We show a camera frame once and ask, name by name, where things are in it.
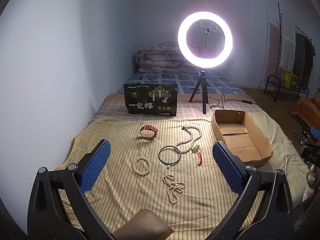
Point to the black clothes rack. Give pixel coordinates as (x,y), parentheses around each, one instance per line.
(279,12)

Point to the black shoe rack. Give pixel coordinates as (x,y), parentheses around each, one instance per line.
(271,80)

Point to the striped hanging towel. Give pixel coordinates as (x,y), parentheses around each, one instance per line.
(287,45)

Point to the yellow striped sheet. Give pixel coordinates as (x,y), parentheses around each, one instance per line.
(125,200)

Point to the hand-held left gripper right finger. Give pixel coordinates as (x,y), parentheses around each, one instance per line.
(226,165)

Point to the folded floral quilt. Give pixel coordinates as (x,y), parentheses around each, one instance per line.
(160,57)

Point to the black snack bag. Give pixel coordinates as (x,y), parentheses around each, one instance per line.
(150,100)

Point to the orange cloth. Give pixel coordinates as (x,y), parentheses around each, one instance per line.
(305,110)

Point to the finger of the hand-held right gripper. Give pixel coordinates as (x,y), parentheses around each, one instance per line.
(298,135)
(314,131)

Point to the beige plaid blanket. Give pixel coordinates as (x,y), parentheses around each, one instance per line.
(112,107)

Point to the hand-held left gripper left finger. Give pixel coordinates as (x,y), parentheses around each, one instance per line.
(97,162)

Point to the black bangle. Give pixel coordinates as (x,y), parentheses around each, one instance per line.
(159,155)

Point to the dark hanging garment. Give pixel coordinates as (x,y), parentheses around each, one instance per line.
(299,55)
(309,65)

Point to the black tripod stand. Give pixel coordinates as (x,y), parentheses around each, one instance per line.
(201,85)

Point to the yellow box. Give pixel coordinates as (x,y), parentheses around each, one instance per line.
(290,80)

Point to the blue patterned bedsheet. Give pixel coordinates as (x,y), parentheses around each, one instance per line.
(175,80)

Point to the brown cardboard box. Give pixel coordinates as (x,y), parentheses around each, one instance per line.
(255,132)

